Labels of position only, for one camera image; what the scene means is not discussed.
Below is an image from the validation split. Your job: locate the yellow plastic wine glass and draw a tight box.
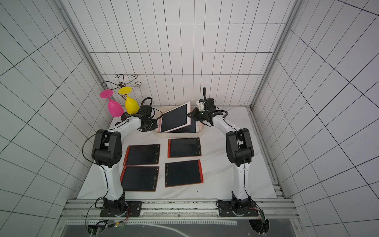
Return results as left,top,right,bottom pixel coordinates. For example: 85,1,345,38
118,87,140,115

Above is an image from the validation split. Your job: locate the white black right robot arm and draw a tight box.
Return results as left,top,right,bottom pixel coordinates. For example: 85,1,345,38
187,98,255,216

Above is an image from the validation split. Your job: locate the aluminium mounting rail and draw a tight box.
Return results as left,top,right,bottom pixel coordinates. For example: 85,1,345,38
61,199,300,220

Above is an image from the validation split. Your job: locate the cream plastic storage box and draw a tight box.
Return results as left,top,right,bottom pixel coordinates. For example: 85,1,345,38
154,106,205,138

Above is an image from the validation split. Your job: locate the red writing tablet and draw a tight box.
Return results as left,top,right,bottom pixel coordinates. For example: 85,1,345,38
123,144,160,166
165,160,204,188
120,166,159,192
167,137,202,158

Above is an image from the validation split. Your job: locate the pink white writing tablet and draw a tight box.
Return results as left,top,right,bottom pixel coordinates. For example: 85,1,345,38
158,102,191,133

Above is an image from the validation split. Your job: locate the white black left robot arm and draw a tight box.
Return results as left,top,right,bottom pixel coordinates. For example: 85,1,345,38
91,105,158,215

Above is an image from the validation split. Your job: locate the pink plastic wine glass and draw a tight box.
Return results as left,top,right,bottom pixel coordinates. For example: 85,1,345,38
99,89,124,118

